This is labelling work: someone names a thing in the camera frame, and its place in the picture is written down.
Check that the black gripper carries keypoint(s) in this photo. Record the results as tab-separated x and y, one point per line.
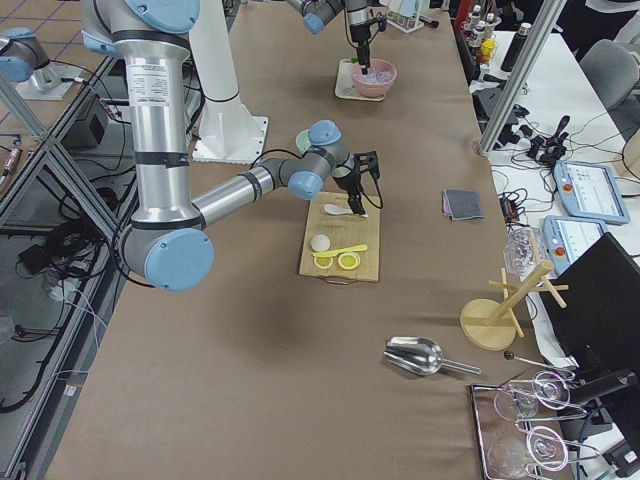
351	183
359	33

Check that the white ceramic spoon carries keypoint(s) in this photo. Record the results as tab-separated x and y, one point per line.
337	210

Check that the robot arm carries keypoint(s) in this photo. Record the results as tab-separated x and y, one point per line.
179	197
358	19

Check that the clear ice cubes pile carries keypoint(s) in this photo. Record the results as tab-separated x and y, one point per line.
375	77

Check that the pink bowl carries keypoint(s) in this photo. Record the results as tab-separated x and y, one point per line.
374	91

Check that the mint green bowl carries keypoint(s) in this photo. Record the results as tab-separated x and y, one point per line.
302	141

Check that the metal ice scoop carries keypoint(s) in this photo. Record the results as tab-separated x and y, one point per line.
422	356

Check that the bamboo cutting board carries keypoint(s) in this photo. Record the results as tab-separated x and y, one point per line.
338	243

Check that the cream rabbit tray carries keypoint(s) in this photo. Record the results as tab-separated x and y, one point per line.
344	88

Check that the upper lemon slice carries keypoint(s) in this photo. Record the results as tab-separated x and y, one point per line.
349	260

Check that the lemon slice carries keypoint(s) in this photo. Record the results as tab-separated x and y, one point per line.
349	260
323	263

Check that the yellow plastic knife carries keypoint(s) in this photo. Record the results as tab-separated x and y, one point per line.
336	252

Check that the lower lemon slice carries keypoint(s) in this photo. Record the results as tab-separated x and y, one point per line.
323	263

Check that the grey folded cloth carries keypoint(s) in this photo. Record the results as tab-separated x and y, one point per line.
461	204

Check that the wooden mug tree stand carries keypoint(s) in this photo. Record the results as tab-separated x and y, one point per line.
493	326

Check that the teach pendant tablet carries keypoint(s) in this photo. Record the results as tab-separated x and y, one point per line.
588	190
567	238

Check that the black monitor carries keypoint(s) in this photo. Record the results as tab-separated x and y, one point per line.
599	327

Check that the wine glass rack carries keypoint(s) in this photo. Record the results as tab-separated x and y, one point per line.
517	431

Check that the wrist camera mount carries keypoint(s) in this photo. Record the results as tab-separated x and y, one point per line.
367	162

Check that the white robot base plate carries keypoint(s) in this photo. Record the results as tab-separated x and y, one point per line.
227	131

